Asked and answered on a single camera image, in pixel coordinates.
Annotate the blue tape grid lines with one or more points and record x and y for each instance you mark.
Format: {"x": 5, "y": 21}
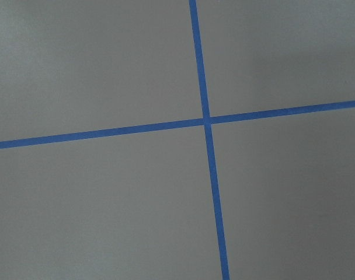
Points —
{"x": 206, "y": 121}

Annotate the brown paper table cover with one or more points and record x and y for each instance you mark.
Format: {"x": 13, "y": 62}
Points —
{"x": 139, "y": 206}

